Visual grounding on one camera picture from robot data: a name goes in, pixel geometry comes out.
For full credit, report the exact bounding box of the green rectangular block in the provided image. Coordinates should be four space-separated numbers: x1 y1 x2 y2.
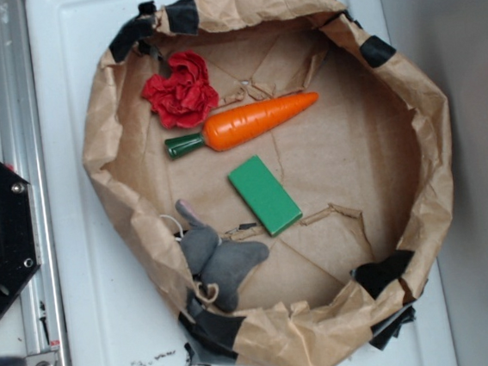
228 155 303 237

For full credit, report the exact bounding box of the brown paper bag tray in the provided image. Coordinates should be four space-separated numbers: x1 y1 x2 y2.
83 0 454 366

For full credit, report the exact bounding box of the grey plush toy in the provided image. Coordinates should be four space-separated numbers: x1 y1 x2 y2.
176 199 270 313

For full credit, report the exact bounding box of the aluminium extrusion rail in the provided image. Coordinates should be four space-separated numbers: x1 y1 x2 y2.
0 0 72 366

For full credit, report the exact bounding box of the orange toy carrot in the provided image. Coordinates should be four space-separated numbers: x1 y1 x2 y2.
164 92 319 159

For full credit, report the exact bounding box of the red paper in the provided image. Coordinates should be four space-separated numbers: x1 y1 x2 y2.
141 51 219 129

